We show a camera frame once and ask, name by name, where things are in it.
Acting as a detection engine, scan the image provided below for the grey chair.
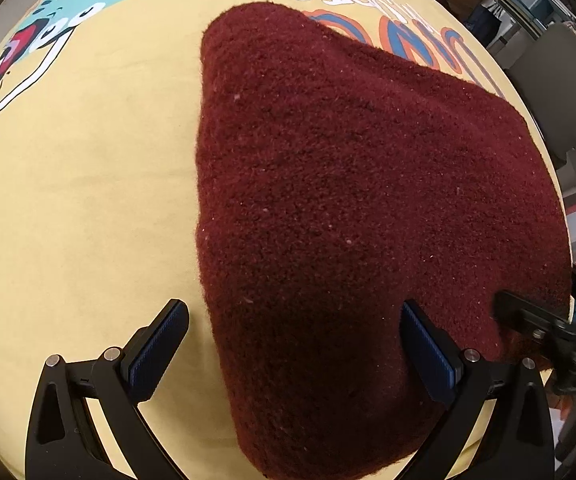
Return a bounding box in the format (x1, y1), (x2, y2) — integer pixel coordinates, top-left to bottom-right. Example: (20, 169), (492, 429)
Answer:
(506, 21), (576, 162)

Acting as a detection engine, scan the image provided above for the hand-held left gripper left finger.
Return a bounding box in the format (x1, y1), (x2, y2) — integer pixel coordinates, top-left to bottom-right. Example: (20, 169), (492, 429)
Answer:
(25, 298), (191, 480)

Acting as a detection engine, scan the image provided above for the maroon knit sweater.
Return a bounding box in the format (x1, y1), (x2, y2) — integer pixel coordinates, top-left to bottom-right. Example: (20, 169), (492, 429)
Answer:
(194, 2), (573, 480)

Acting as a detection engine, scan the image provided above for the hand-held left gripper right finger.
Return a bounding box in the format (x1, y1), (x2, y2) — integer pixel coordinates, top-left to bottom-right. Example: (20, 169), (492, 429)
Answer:
(400, 300), (556, 480)

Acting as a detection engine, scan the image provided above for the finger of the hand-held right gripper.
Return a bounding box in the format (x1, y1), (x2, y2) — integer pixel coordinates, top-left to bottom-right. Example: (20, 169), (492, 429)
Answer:
(490, 288), (576, 357)

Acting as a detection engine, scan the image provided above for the yellow cartoon printed blanket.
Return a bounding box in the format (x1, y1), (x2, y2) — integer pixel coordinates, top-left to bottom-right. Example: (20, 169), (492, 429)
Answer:
(0, 0), (576, 480)

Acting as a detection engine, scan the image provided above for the dark bag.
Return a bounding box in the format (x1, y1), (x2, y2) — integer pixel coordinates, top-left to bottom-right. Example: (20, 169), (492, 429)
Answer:
(462, 2), (502, 50)

